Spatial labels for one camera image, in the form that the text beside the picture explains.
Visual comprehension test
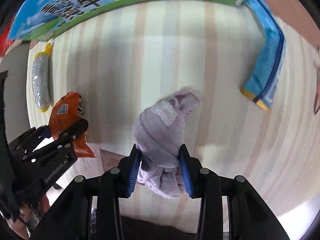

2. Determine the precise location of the calico cat mat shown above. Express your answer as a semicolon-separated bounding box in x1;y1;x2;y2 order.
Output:
313;61;320;115

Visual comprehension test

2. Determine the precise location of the silver yellow scrub sponge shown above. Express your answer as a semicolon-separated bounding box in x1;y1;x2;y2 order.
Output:
31;43;52;113

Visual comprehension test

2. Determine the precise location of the blue yellow packet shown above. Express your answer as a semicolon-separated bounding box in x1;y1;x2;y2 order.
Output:
241;0;286;111

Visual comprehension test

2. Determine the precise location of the grey chair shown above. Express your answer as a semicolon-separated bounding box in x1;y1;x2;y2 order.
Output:
1;42;30;142

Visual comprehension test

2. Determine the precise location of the orange snack packet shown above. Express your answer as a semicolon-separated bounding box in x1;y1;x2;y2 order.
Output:
49;91;95;158

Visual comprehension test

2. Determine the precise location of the lilac cloth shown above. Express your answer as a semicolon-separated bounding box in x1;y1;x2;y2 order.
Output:
132;89;200;199

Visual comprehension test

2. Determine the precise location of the orange plastic bag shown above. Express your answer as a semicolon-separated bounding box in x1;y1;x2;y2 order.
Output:
0;19;14;57

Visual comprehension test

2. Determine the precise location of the black fleece clothing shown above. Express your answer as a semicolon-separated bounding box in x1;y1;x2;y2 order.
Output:
117;216;196;239

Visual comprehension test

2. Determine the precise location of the person hand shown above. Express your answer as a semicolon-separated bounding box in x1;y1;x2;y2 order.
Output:
7;194;50;239

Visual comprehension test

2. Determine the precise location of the brown label patch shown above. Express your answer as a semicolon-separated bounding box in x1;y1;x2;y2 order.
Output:
100;149;124;172

